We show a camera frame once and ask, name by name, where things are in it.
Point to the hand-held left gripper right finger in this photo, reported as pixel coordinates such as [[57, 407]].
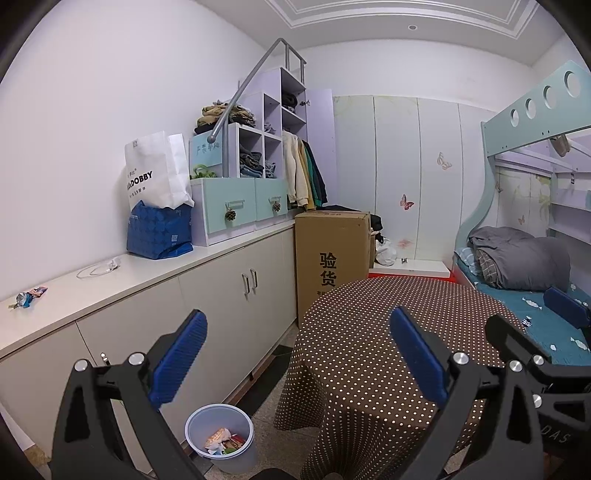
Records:
[[415, 355]]

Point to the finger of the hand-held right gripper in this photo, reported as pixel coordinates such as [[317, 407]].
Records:
[[568, 307], [563, 392]]

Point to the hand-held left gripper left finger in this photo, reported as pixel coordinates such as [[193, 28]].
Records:
[[180, 355]]

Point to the pale blue plastic waste bin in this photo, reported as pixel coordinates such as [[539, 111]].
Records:
[[198, 427]]

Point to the beige orange snack wrapper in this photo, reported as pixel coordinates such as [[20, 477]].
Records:
[[217, 437]]

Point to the grey quilt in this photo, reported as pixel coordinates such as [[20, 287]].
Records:
[[531, 258]]

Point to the long beige low cabinet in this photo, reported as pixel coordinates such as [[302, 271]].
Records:
[[207, 300]]

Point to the red floor mat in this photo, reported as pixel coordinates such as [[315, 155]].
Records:
[[448, 277]]

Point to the white platform board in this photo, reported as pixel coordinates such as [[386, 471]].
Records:
[[415, 266]]

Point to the plaid pillow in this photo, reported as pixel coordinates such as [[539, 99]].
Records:
[[485, 266]]

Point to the white plastic bag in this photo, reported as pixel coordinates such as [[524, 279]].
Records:
[[385, 253]]

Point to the pink flower sticker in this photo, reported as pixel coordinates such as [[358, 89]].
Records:
[[404, 241]]

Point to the blue patterned bag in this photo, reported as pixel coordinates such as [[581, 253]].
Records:
[[159, 233]]

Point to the black clothes heap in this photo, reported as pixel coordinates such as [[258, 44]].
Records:
[[376, 222]]

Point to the teal bunk bed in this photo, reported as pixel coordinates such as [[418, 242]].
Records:
[[487, 184]]

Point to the tall cardboard box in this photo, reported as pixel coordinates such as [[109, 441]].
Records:
[[323, 240]]

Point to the pine cone ornament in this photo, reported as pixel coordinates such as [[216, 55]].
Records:
[[276, 206], [230, 215]]

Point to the pink butterfly sticker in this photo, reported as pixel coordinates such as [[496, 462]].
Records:
[[406, 202]]

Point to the colourful candy wrapper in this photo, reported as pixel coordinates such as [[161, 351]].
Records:
[[30, 296]]

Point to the hanging brown cloth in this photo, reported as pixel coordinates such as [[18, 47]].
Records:
[[561, 145]]

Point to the white paper shopping bag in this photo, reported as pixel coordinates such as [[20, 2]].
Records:
[[152, 175]]

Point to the green plastic plant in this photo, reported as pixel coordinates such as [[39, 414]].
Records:
[[202, 171]]

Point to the pale butterfly sticker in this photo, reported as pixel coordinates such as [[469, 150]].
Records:
[[444, 161]]

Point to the hanging tan jacket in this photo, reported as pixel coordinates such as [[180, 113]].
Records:
[[311, 189]]

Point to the hanging green jacket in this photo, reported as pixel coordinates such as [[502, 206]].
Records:
[[321, 182]]

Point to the white sliding wardrobe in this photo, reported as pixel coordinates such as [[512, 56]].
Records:
[[415, 152]]

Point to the folded jeans stack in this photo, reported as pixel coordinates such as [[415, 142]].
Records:
[[250, 161]]

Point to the hanging cream jacket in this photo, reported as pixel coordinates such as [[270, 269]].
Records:
[[294, 173]]

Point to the white cubby shelf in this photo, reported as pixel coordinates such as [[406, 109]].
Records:
[[272, 143]]

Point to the lilac wardrobe door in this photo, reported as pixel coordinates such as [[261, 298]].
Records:
[[321, 134]]

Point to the folded olive clothes pile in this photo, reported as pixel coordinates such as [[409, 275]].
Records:
[[214, 113]]

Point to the grey metal handrail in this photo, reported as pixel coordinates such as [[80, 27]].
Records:
[[247, 81]]

